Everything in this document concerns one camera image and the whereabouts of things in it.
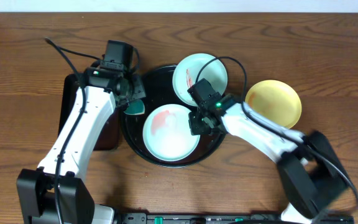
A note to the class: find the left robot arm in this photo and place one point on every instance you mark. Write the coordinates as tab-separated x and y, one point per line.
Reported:
55	191

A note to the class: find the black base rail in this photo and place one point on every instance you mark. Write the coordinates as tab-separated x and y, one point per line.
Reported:
143	218

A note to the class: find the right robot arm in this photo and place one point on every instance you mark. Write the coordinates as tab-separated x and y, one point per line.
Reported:
310	171

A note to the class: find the light blue plate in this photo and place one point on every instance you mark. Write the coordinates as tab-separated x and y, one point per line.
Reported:
167	134
186	71

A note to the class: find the round black tray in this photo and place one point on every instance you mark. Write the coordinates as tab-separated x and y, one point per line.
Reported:
159	91

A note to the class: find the rectangular black tray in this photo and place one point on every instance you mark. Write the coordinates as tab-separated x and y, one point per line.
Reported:
110	134

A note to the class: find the yellow plate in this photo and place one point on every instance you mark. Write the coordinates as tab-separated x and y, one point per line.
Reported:
276	101

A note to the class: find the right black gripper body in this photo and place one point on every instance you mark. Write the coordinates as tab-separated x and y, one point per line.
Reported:
197	123

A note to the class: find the green and orange sponge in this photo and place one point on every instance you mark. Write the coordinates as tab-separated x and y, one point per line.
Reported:
135	107

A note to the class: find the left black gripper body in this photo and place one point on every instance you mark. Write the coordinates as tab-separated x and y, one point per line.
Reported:
137	91

